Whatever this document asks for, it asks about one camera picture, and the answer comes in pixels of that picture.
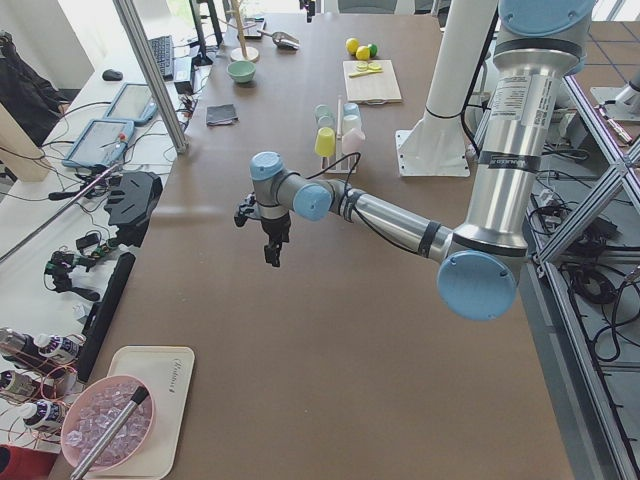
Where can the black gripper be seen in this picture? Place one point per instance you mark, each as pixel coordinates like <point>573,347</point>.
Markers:
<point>274,228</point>

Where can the pink plastic cup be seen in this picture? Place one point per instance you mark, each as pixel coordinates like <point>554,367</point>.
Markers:
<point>352,141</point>

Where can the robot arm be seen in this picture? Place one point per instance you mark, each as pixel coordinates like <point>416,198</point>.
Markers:
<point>536,44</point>

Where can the yellow plastic cup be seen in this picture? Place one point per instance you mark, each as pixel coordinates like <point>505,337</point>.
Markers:
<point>325,142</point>

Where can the light green plastic cup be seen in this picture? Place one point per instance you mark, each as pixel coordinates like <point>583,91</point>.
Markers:
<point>324,116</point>

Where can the white plastic cup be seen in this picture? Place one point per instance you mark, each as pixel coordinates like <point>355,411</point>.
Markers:
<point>350,122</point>

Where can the blue plastic cup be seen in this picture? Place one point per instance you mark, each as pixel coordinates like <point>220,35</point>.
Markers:
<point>351,108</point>

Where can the dark grey cloth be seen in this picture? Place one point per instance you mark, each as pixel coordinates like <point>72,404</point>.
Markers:
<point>221,115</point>

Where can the green ceramic bowl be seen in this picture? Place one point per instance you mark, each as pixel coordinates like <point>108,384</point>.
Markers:
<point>241,71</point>

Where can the yellow plastic knife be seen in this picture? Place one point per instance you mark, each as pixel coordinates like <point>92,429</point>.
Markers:
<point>357,74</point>

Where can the bamboo cutting board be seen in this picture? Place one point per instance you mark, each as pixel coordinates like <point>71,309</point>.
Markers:
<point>376,88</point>

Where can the wooden mug tree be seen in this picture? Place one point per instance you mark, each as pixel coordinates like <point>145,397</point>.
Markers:
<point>243,52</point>

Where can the blue teach pendant far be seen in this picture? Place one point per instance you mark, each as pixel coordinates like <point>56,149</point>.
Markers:
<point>134,102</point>

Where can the blue teach pendant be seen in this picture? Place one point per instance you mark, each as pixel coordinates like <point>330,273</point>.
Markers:
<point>101,143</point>
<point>134,102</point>

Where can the blue teach pendant near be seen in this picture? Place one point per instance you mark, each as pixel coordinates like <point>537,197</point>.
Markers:
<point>101,143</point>

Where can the lemon slice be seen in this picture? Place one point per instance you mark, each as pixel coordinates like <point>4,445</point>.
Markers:
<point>363,66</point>

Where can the metal ice scoop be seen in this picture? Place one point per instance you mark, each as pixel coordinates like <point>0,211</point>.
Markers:
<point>282,40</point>

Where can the yellow lemon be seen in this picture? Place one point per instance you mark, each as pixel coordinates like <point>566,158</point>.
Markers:
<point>363,53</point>
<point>352,44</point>

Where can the black keyboard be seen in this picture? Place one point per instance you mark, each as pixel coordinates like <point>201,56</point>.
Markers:
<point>162,50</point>

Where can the black computer mouse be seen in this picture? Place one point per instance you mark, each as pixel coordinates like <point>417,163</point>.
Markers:
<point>111,75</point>

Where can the pink bowl of ice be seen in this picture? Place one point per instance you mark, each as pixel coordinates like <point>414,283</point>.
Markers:
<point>94,410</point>

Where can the metal tongs with black tip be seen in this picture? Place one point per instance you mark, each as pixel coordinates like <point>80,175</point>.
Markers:
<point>83,467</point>

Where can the black plastic bracket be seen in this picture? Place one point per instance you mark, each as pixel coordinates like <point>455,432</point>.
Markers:
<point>130,203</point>

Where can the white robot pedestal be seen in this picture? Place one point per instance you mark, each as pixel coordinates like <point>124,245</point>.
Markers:
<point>435,146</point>

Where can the aluminium frame post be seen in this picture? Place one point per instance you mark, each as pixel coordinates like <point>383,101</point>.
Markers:
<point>136,34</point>

